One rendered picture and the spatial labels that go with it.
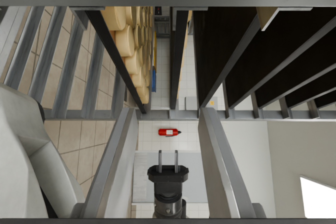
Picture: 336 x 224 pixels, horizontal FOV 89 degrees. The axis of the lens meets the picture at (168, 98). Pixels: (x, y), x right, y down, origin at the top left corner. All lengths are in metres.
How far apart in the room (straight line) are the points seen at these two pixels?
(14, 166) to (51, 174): 0.09
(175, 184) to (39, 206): 0.35
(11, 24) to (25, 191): 0.73
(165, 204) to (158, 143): 3.39
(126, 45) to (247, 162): 4.18
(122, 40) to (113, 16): 0.06
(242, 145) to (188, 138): 1.20
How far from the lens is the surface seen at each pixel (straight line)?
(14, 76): 0.80
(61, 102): 0.66
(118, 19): 0.23
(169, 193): 0.58
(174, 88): 0.39
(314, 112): 0.70
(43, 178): 0.44
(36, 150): 0.45
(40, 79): 0.73
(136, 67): 0.33
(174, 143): 3.94
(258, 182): 4.52
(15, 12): 0.98
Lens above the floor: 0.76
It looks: level
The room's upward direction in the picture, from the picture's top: 90 degrees clockwise
